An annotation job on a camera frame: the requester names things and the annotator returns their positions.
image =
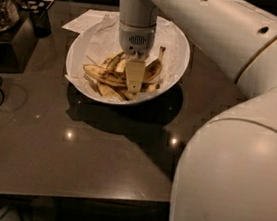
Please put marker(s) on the white paper towel liner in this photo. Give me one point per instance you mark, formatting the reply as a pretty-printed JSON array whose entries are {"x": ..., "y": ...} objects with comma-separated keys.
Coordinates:
[{"x": 101, "y": 42}]

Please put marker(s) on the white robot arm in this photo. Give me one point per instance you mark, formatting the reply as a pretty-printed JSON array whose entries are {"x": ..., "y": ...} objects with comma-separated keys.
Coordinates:
[{"x": 228, "y": 169}]

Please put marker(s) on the white ceramic bowl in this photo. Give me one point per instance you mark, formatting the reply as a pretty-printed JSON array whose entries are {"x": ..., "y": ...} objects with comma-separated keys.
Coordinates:
[{"x": 82, "y": 48}]

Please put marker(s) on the white paper sheet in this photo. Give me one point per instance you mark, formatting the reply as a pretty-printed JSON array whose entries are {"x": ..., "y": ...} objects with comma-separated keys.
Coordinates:
[{"x": 87, "y": 19}]

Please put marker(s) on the spotted yellow banana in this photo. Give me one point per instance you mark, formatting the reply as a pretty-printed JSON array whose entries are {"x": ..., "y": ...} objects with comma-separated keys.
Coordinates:
[{"x": 112, "y": 72}]

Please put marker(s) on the dark square coaster holder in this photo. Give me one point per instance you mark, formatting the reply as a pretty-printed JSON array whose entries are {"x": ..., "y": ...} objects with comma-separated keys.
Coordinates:
[{"x": 38, "y": 13}]

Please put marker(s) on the dark wooden box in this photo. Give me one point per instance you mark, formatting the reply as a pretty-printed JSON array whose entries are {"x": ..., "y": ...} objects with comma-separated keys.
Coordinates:
[{"x": 17, "y": 45}]

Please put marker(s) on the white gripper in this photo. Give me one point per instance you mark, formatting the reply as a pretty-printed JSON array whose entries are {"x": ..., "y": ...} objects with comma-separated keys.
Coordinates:
[{"x": 134, "y": 40}]

